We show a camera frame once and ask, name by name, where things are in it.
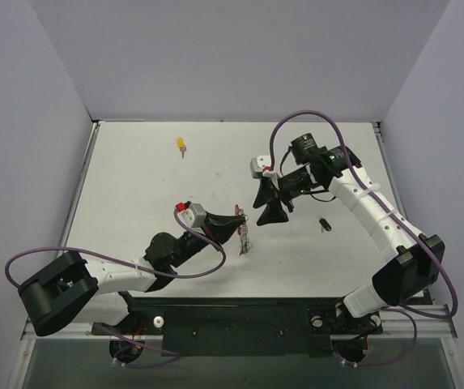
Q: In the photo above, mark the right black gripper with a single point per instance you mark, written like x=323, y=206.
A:
x=277, y=194

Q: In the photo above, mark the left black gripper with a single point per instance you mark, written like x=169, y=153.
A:
x=208, y=226

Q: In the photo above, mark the keys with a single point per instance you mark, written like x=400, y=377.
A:
x=325, y=225

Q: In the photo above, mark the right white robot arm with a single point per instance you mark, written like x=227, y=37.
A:
x=410, y=256

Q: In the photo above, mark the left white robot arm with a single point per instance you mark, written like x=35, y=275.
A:
x=84, y=285

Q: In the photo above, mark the yellow tag key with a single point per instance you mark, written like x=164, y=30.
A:
x=181, y=146

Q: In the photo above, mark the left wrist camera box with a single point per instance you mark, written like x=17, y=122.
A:
x=193, y=214

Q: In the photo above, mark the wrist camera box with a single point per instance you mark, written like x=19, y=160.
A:
x=193, y=214
x=261, y=167

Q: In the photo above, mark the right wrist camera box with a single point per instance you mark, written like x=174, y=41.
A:
x=261, y=167

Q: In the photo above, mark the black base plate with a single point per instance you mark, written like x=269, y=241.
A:
x=250, y=348

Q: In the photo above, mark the aluminium frame rail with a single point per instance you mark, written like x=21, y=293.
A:
x=177, y=321

